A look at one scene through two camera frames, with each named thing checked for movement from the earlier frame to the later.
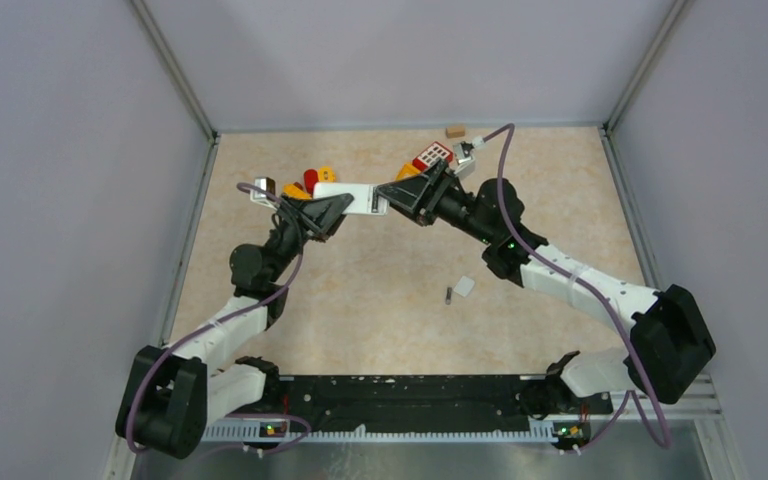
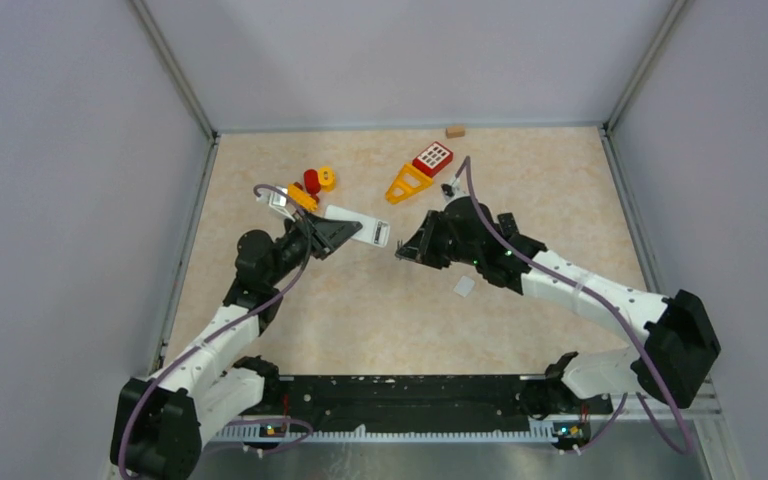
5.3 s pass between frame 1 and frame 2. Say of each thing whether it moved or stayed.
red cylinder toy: stayed
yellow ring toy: stayed
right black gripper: moved
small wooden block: stayed
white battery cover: stayed
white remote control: moved
